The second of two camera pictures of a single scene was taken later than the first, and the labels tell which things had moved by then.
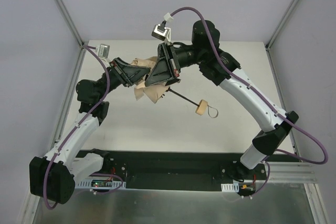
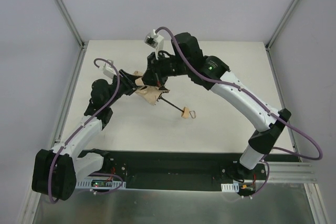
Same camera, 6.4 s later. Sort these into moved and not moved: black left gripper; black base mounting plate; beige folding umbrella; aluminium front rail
Moved: beige folding umbrella; black left gripper
Not moved: aluminium front rail; black base mounting plate
